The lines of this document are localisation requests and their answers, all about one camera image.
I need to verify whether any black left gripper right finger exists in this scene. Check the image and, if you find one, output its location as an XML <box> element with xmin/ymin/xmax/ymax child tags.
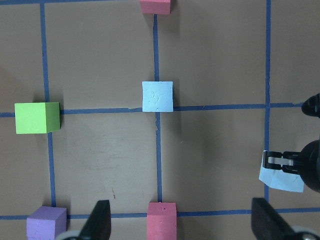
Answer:
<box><xmin>251</xmin><ymin>197</ymin><xmax>296</xmax><ymax>240</ymax></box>

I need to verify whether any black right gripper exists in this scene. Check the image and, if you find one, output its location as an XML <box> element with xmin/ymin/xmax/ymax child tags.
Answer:
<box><xmin>262</xmin><ymin>93</ymin><xmax>320</xmax><ymax>193</ymax></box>

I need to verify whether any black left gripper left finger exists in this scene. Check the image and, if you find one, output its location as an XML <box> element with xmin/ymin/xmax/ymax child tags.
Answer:
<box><xmin>78</xmin><ymin>200</ymin><xmax>111</xmax><ymax>240</ymax></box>

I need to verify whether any light blue carried foam block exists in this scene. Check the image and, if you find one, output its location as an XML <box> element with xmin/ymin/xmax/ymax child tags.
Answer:
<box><xmin>259</xmin><ymin>159</ymin><xmax>304</xmax><ymax>193</ymax></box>

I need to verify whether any purple foam block near base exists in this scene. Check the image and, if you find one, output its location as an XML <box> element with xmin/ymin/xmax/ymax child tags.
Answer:
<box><xmin>26</xmin><ymin>206</ymin><xmax>67</xmax><ymax>240</ymax></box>

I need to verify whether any pink foam block near base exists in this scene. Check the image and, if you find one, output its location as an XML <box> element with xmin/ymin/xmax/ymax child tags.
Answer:
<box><xmin>147</xmin><ymin>202</ymin><xmax>177</xmax><ymax>240</ymax></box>

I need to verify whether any green foam block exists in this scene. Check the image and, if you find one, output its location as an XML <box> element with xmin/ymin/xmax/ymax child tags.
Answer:
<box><xmin>14</xmin><ymin>102</ymin><xmax>61</xmax><ymax>134</ymax></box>

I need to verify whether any light blue centre foam block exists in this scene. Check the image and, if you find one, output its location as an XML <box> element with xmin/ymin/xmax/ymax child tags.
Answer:
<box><xmin>142</xmin><ymin>81</ymin><xmax>173</xmax><ymax>113</ymax></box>

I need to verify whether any pink foam block far side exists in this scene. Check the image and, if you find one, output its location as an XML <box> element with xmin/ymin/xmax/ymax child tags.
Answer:
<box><xmin>139</xmin><ymin>0</ymin><xmax>171</xmax><ymax>15</ymax></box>

